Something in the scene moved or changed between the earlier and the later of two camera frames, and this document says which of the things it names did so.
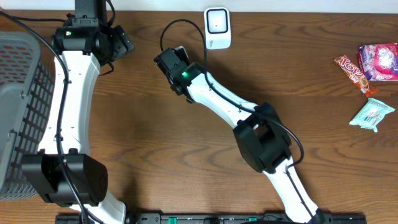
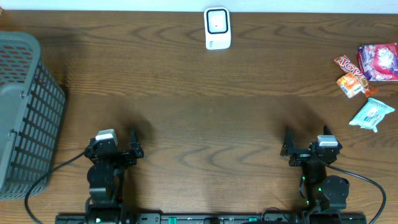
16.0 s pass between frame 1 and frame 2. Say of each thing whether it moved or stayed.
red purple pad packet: stayed
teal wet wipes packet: stayed
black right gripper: moved
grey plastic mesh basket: stayed
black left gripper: moved
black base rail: stayed
